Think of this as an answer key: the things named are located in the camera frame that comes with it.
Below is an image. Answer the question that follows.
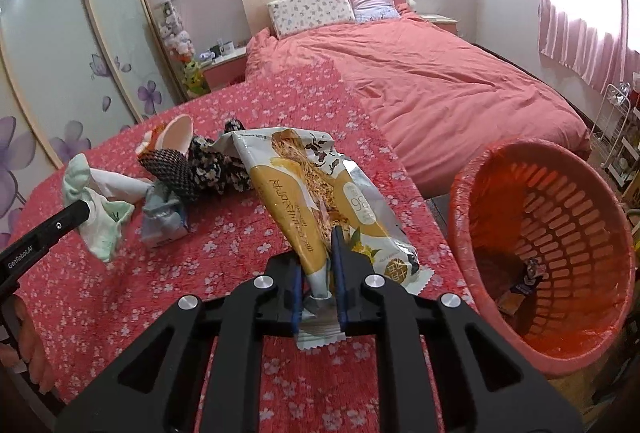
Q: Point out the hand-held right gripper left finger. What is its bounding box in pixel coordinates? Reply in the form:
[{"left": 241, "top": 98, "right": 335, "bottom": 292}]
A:
[{"left": 54, "top": 255, "right": 307, "bottom": 433}]

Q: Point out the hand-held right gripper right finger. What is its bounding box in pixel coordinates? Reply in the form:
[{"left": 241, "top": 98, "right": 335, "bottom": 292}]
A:
[{"left": 330, "top": 227, "right": 586, "bottom": 433}]

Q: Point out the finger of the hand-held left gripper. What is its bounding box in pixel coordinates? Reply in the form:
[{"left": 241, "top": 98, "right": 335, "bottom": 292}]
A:
[{"left": 0, "top": 200, "right": 91, "bottom": 295}]

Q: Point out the green white sock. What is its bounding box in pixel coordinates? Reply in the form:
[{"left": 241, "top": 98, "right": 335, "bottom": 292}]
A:
[{"left": 62, "top": 154, "right": 153, "bottom": 263}]

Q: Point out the yellow snack wrapper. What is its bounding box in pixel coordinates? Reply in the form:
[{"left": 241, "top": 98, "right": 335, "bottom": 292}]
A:
[{"left": 215, "top": 127, "right": 435, "bottom": 351}]

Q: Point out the blue tissue pack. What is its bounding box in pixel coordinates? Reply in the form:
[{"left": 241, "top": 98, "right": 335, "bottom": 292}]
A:
[{"left": 141, "top": 183, "right": 191, "bottom": 248}]

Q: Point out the red plastic waste basket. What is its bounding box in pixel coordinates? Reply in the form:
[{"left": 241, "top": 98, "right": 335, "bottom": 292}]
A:
[{"left": 447, "top": 139, "right": 638, "bottom": 374}]

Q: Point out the person's left hand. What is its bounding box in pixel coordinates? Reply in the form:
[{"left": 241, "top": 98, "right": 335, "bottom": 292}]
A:
[{"left": 0, "top": 295, "right": 57, "bottom": 396}]

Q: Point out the red floral blanket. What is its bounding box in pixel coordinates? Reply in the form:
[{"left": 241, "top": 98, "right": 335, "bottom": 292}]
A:
[{"left": 10, "top": 63, "right": 481, "bottom": 433}]

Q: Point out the black mesh pouch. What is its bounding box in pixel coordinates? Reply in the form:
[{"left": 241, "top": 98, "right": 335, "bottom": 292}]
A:
[{"left": 137, "top": 147, "right": 201, "bottom": 204}]

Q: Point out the dark patterned snack wrapper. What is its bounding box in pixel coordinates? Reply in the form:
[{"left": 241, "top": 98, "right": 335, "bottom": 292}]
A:
[{"left": 187, "top": 119, "right": 253, "bottom": 194}]

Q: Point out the orange white paper cup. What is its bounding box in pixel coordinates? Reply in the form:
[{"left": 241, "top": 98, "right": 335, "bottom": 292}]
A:
[{"left": 136, "top": 114, "right": 195, "bottom": 158}]

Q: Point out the small dark wrapper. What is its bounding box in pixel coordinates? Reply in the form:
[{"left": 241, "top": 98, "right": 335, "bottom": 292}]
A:
[{"left": 500, "top": 260, "right": 546, "bottom": 316}]

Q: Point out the flower print sliding wardrobe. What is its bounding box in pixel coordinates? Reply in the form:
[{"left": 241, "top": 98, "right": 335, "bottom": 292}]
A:
[{"left": 0, "top": 0, "right": 187, "bottom": 254}]

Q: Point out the bed with salmon duvet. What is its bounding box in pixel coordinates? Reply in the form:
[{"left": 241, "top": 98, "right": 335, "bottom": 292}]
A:
[{"left": 245, "top": 10, "right": 593, "bottom": 198}]

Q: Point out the pink white nightstand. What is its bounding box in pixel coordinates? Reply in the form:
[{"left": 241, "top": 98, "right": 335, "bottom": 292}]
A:
[
  {"left": 200, "top": 47, "right": 249, "bottom": 92},
  {"left": 417, "top": 13, "right": 458, "bottom": 34}
]

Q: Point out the stack of plush toys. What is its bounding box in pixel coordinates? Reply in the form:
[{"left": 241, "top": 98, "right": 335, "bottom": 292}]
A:
[{"left": 155, "top": 0, "right": 208, "bottom": 96}]

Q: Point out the white floral pillow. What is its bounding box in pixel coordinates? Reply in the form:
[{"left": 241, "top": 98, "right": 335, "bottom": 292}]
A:
[{"left": 266, "top": 0, "right": 357, "bottom": 38}]

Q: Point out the pink striped pillow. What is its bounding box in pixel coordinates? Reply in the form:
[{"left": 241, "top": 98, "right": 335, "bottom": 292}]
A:
[{"left": 345, "top": 0, "right": 402, "bottom": 22}]

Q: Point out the pink curtain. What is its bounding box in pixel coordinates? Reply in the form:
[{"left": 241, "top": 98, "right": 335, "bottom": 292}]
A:
[{"left": 532, "top": 0, "right": 640, "bottom": 91}]

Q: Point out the white wire rack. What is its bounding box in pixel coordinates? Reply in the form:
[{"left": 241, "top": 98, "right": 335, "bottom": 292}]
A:
[{"left": 590, "top": 83, "right": 640, "bottom": 194}]

